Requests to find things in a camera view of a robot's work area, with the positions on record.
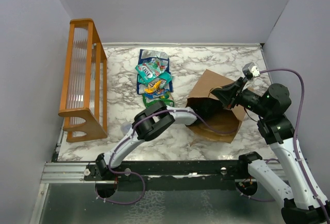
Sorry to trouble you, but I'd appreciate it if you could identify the blue candy packet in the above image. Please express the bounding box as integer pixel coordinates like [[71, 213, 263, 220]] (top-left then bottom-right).
[[143, 89, 170, 99]]

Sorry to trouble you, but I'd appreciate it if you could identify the green yellow snack bag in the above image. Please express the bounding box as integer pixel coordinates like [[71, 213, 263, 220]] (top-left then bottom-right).
[[142, 93, 175, 108]]

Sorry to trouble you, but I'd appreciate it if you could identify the small clear plastic cup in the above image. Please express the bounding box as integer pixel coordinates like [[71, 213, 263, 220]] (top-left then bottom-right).
[[120, 122, 132, 135]]

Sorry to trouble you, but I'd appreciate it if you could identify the wooden dish rack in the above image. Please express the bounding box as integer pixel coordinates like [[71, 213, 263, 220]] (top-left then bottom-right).
[[58, 18, 108, 143]]

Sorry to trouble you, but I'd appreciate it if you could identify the brown paper bag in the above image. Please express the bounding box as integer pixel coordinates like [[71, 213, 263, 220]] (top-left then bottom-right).
[[186, 70, 246, 143]]

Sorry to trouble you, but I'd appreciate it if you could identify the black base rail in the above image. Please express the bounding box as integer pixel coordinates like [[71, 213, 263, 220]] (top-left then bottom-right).
[[84, 152, 262, 192]]

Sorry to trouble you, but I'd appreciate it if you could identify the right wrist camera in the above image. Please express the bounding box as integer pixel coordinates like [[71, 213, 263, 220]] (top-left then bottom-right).
[[242, 62, 260, 80]]

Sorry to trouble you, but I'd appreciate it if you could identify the blue snack bag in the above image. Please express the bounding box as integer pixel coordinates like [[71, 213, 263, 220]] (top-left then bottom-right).
[[137, 73, 174, 94], [138, 49, 170, 66]]

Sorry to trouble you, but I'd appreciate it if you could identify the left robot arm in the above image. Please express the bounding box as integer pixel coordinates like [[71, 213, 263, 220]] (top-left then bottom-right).
[[95, 98, 222, 180]]

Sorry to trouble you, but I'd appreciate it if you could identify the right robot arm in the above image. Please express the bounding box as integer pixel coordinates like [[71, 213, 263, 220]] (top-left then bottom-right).
[[210, 77, 329, 223]]

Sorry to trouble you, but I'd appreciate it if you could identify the yellow snack packet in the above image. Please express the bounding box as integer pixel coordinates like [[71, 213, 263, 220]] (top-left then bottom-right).
[[144, 80, 162, 94]]

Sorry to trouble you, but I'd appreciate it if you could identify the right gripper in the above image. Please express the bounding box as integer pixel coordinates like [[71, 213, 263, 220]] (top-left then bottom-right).
[[210, 76, 270, 117]]

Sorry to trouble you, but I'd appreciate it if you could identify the teal snack packet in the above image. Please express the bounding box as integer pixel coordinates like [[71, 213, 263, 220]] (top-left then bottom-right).
[[137, 72, 172, 93], [135, 58, 169, 83]]

